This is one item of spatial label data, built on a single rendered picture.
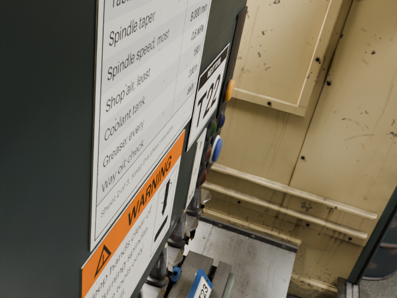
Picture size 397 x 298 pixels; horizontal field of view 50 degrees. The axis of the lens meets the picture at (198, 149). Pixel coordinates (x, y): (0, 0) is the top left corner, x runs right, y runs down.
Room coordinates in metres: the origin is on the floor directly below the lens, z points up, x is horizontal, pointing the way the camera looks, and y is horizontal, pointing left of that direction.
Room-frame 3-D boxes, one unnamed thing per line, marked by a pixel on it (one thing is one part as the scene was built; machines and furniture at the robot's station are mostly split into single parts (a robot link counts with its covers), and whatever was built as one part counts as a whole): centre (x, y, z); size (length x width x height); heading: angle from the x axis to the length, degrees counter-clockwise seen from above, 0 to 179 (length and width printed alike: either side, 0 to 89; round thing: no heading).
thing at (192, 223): (0.73, 0.00, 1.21); 0.07 x 0.05 x 0.01; 78
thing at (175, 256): (0.62, 0.03, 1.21); 0.07 x 0.05 x 0.01; 78
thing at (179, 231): (0.67, 0.01, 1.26); 0.04 x 0.04 x 0.07
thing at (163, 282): (0.57, 0.04, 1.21); 0.06 x 0.06 x 0.03
